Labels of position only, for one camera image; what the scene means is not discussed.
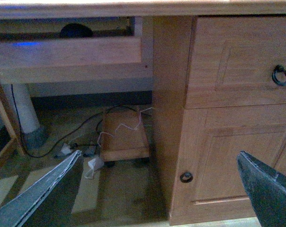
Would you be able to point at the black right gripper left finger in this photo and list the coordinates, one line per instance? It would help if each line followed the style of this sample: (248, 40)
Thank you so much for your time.
(49, 201)

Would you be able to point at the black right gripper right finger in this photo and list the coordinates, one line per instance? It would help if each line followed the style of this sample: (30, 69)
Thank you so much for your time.
(266, 189)

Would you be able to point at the grey Logitech computer mouse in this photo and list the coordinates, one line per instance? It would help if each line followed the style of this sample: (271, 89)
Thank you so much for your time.
(75, 30)

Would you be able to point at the white power adapter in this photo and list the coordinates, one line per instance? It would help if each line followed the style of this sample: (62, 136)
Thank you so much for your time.
(95, 164)

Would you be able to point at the white pole with grey base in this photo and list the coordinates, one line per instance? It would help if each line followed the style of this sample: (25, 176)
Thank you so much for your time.
(33, 132)

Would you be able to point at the wooden rolling stand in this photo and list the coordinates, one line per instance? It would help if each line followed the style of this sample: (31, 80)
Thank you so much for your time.
(123, 136)

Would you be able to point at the wooden desk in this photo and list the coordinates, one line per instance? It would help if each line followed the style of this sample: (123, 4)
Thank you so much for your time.
(213, 92)

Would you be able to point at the wooden keyboard tray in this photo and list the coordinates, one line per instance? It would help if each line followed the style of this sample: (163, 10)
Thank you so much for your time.
(31, 50)

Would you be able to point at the wooden frame at left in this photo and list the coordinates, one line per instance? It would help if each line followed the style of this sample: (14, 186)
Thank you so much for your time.
(10, 136)

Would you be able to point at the black door ring pull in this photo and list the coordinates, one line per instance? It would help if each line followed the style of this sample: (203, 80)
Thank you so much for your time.
(186, 177)

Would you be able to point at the black drawer ring pull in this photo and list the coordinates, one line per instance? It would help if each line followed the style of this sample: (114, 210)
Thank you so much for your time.
(279, 76)

